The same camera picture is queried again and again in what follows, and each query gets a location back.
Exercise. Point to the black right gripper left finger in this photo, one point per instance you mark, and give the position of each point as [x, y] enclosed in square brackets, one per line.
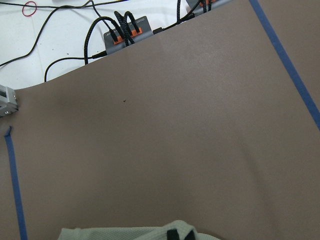
[172, 234]

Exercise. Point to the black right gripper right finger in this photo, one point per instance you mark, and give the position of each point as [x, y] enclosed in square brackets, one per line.
[191, 235]

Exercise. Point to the olive green long-sleeve shirt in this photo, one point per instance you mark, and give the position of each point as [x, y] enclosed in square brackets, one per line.
[132, 233]

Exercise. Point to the grey usb hub orange ports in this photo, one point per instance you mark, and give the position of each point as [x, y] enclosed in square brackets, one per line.
[136, 32]

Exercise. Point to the red rubber band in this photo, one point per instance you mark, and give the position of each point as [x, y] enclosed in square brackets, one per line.
[29, 9]

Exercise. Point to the grey aluminium frame post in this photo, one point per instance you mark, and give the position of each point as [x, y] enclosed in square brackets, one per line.
[8, 101]

